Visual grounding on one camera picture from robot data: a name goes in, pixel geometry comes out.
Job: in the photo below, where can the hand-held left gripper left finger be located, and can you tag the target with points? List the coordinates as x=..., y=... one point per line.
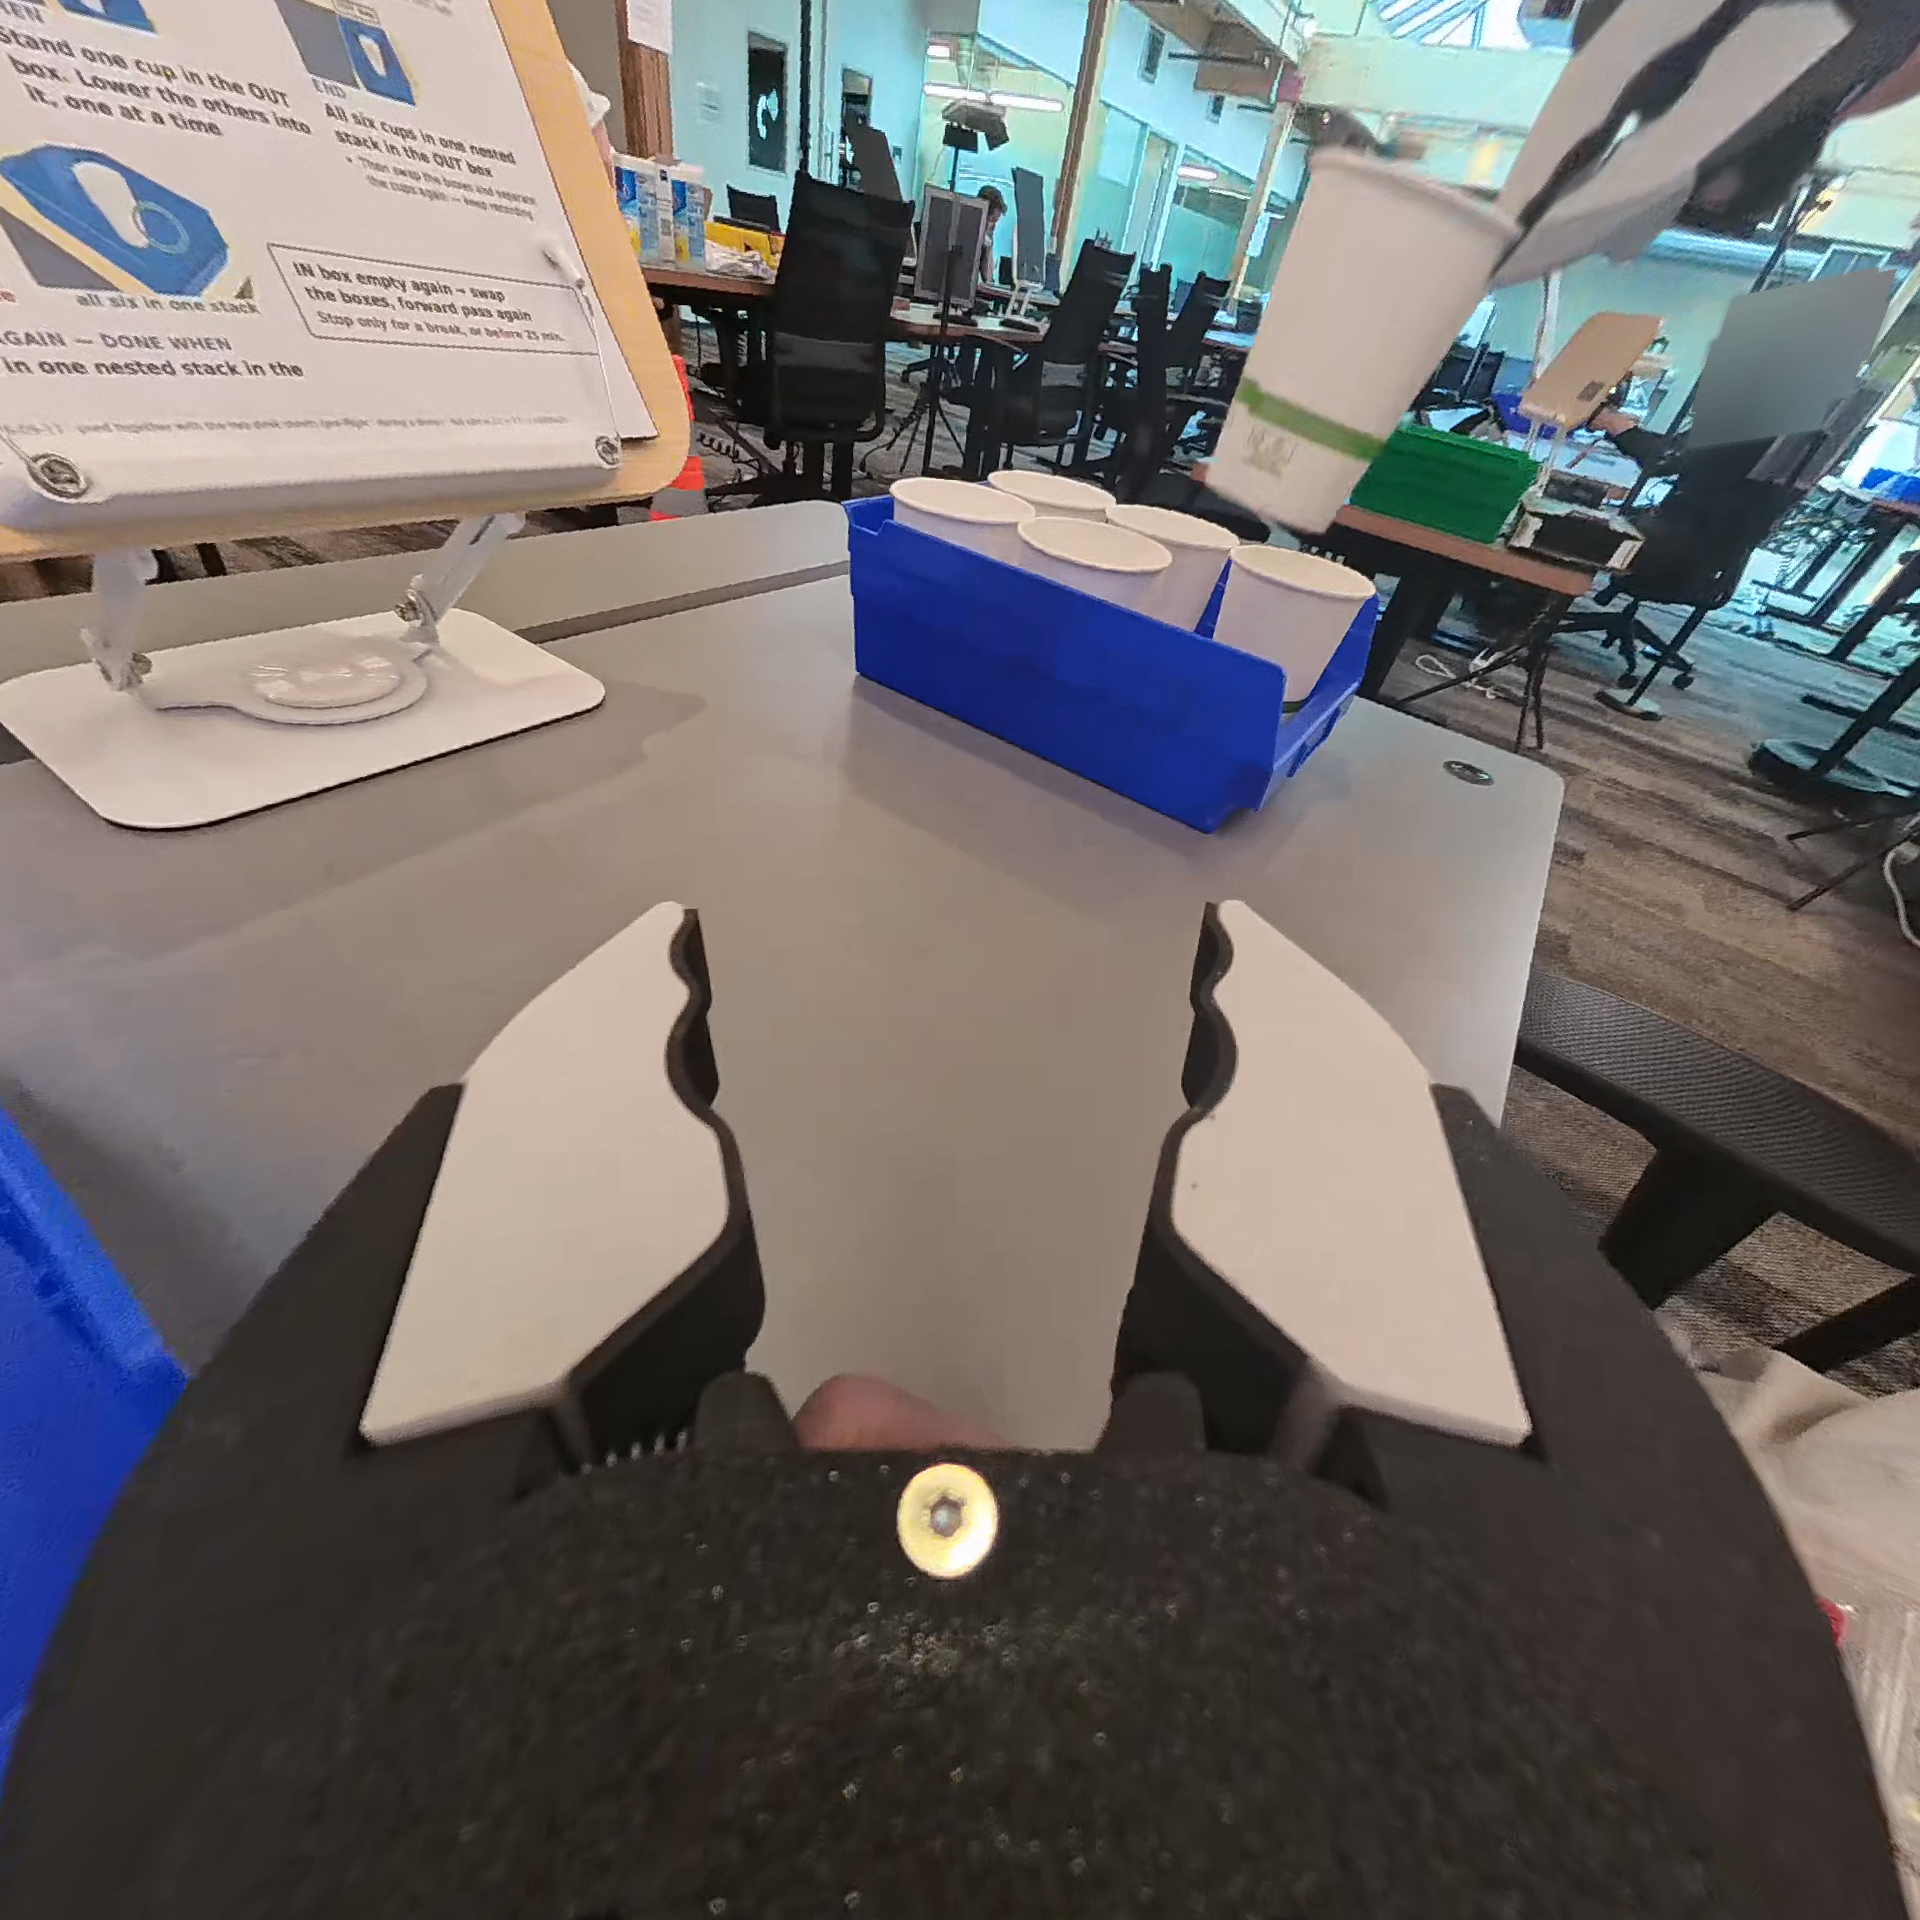
x=557, y=1201

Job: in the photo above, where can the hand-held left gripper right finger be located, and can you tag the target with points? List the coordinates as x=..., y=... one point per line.
x=1349, y=1201

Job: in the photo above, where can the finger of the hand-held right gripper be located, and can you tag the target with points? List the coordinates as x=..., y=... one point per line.
x=1622, y=202
x=1651, y=89

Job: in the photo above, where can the blue plastic bin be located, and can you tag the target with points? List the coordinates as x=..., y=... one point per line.
x=1051, y=675
x=77, y=1425

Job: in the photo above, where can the person's left hand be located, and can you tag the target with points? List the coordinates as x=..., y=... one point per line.
x=885, y=1418

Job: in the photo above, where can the green plastic crate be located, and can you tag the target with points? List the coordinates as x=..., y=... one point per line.
x=1441, y=480

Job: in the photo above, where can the wood-edged desk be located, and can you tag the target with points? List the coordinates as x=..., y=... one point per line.
x=1500, y=562

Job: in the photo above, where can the cream shirt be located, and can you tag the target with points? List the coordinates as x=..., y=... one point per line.
x=1830, y=1500

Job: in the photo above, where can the orange traffic cone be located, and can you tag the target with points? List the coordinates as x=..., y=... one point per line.
x=687, y=480

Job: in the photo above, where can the black office chair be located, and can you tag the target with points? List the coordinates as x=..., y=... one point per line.
x=827, y=300

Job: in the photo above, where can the white blue cartons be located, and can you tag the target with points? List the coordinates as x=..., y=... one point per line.
x=662, y=210

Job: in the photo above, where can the printed instruction sheet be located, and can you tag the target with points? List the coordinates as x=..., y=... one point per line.
x=225, y=224

